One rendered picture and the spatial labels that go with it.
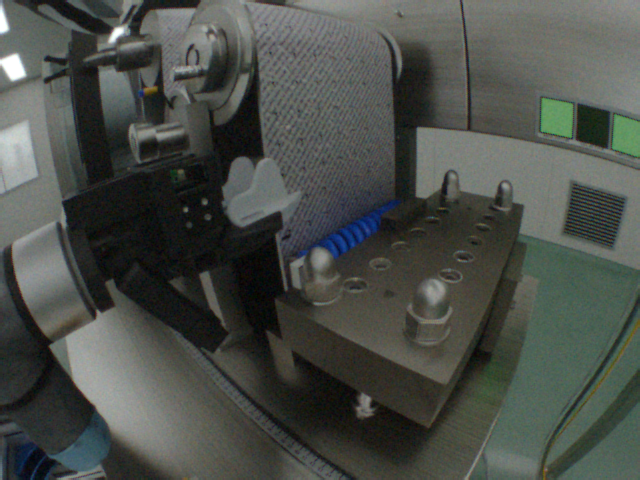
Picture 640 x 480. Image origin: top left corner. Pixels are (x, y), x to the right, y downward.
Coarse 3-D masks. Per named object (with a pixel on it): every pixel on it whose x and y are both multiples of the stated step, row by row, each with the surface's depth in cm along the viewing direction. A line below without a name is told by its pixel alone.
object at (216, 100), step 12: (204, 12) 22; (216, 12) 21; (228, 12) 20; (228, 24) 21; (228, 36) 21; (228, 48) 22; (240, 48) 21; (228, 60) 22; (240, 60) 22; (228, 72) 23; (228, 84) 24; (252, 84) 25; (204, 96) 27; (216, 96) 26; (228, 96) 24; (252, 96) 27; (216, 108) 26
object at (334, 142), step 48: (288, 96) 26; (336, 96) 30; (384, 96) 37; (288, 144) 27; (336, 144) 33; (384, 144) 40; (288, 192) 29; (336, 192) 35; (384, 192) 43; (288, 240) 31
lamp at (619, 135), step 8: (616, 120) 23; (624, 120) 22; (632, 120) 21; (616, 128) 23; (624, 128) 22; (632, 128) 21; (616, 136) 23; (624, 136) 22; (632, 136) 21; (616, 144) 24; (624, 144) 23; (632, 144) 22; (632, 152) 22
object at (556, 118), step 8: (544, 104) 30; (552, 104) 29; (560, 104) 28; (568, 104) 27; (544, 112) 31; (552, 112) 30; (560, 112) 29; (568, 112) 28; (544, 120) 31; (552, 120) 30; (560, 120) 29; (568, 120) 28; (544, 128) 32; (552, 128) 31; (560, 128) 30; (568, 128) 29; (568, 136) 29
